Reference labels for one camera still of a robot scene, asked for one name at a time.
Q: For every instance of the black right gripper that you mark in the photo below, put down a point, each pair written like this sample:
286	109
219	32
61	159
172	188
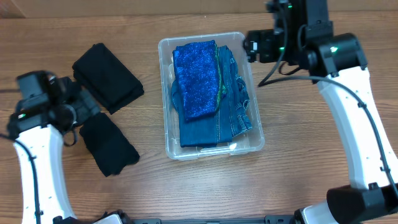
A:
262	39

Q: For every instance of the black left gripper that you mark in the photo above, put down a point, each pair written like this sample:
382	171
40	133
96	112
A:
86	101

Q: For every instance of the large black cloth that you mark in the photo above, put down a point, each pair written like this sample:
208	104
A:
107	78

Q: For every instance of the long black cloth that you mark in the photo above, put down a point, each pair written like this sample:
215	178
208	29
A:
108	145

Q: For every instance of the sparkly blue cloth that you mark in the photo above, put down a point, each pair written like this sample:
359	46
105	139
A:
198	74

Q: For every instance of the blue denim jeans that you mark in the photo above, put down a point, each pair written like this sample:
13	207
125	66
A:
229	121

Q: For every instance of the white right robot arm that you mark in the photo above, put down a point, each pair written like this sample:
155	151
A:
303	37

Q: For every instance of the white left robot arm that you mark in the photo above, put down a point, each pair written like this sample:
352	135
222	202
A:
50	108

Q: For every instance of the clear plastic storage container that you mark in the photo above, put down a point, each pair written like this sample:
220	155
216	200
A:
251	141

